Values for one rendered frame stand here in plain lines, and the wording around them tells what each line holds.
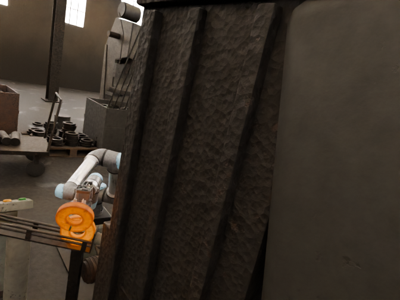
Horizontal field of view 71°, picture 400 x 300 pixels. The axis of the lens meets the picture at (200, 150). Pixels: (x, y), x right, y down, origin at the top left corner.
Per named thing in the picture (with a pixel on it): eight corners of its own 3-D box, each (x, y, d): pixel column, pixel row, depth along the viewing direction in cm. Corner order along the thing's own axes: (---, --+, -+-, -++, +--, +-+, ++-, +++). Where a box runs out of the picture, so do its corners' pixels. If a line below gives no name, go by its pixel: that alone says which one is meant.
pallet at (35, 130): (96, 143, 523) (99, 119, 513) (112, 157, 462) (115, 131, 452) (20, 140, 449) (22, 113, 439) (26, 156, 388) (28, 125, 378)
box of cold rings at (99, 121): (141, 143, 587) (148, 102, 567) (165, 158, 520) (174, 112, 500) (80, 142, 506) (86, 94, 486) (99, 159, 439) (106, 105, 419)
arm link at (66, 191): (91, 141, 188) (53, 186, 146) (108, 146, 189) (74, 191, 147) (90, 155, 194) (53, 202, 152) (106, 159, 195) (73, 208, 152)
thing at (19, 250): (28, 306, 169) (34, 230, 157) (4, 314, 161) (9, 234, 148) (24, 293, 177) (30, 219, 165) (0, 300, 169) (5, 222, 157)
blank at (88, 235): (78, 252, 135) (79, 247, 138) (102, 231, 135) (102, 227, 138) (52, 233, 130) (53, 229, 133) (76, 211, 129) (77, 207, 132)
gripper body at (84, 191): (73, 189, 128) (81, 179, 140) (72, 206, 131) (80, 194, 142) (90, 191, 129) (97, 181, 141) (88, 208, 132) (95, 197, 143)
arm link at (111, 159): (107, 192, 225) (107, 145, 187) (125, 197, 226) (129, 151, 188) (101, 205, 216) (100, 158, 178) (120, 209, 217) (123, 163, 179)
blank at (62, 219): (98, 212, 122) (99, 207, 125) (61, 202, 116) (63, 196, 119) (86, 236, 128) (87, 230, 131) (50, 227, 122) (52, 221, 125)
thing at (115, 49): (85, 118, 707) (99, -4, 641) (127, 120, 797) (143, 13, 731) (114, 134, 616) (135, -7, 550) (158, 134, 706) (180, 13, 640)
